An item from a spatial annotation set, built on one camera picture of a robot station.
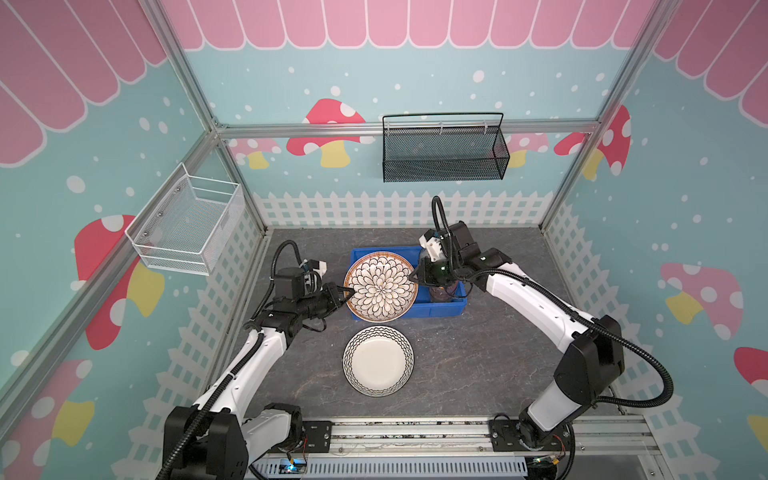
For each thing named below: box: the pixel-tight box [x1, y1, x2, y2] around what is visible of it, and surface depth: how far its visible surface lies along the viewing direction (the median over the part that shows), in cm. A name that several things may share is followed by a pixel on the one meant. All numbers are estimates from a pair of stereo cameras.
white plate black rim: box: [342, 325, 415, 398], surface depth 87 cm
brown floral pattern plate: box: [344, 251, 419, 323], surface depth 83 cm
